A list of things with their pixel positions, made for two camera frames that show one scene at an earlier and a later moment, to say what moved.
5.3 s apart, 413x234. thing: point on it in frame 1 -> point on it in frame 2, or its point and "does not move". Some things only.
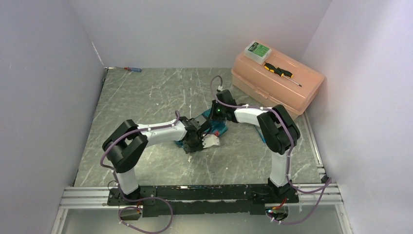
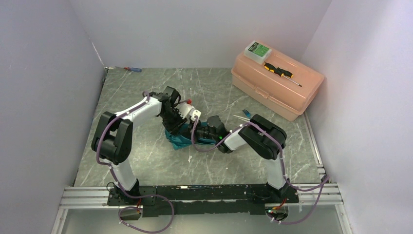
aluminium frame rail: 309,197 does not move
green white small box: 257,52 does not move
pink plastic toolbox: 253,82 does not move
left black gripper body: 196,145 -> 172,120
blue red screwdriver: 131,68 does not move
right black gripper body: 217,111 -> 203,133
